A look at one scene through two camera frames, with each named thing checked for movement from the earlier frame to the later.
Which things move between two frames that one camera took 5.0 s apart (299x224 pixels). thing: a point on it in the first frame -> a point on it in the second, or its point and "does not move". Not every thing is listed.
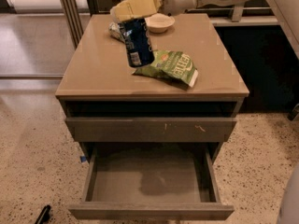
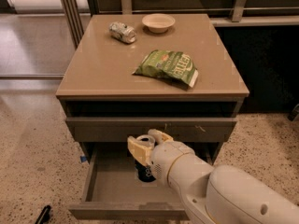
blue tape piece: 83,158 does not move
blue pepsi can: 138,42 -> 144,172
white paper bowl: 159,22 does not move
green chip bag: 171,64 does not move
